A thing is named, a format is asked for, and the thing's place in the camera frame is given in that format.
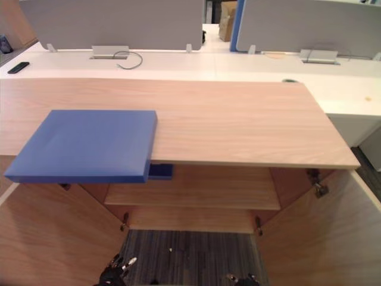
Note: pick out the silver partition bracket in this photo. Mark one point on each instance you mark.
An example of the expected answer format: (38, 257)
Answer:
(188, 48)
(51, 48)
(251, 49)

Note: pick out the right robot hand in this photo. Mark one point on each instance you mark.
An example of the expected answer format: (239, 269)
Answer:
(241, 281)

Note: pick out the wooden cabinet shelf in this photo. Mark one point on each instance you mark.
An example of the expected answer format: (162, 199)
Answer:
(193, 195)

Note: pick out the wooden cabinet door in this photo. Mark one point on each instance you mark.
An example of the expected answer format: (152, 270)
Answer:
(321, 235)
(56, 235)

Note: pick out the black phone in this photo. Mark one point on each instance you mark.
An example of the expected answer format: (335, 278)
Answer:
(18, 67)

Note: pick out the blue patterned cup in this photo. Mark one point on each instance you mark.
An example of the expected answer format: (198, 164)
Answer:
(4, 44)

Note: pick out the grey partition with blue edge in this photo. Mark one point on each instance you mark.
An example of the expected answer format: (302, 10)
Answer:
(306, 25)

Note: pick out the white office desk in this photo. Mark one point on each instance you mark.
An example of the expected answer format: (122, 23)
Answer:
(208, 64)

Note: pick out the light wood office cabinet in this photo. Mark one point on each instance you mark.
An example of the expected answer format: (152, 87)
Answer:
(190, 140)

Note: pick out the grey desk partition screen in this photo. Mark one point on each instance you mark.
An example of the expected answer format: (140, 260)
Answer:
(113, 21)

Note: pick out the metal door hinge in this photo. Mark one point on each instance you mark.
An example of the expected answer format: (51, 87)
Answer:
(318, 184)
(259, 225)
(124, 222)

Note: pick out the brown cardboard box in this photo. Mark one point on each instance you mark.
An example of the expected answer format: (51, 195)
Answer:
(227, 21)

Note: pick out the blue box folder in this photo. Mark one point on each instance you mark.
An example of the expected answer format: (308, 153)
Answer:
(86, 146)

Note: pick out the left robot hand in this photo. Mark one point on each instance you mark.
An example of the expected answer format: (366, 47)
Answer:
(112, 274)

